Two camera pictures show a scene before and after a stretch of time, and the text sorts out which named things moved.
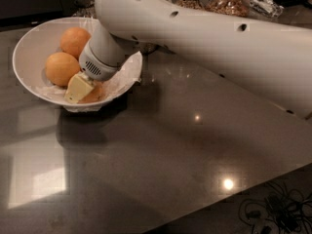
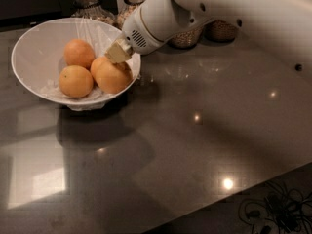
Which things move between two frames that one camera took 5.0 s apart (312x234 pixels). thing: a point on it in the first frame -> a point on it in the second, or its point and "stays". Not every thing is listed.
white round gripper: x=95 y=65 -> x=137 y=31
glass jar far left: x=85 y=0 stays
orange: x=97 y=94 -> x=111 y=77
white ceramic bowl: x=42 y=41 stays
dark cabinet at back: x=37 y=1 stays
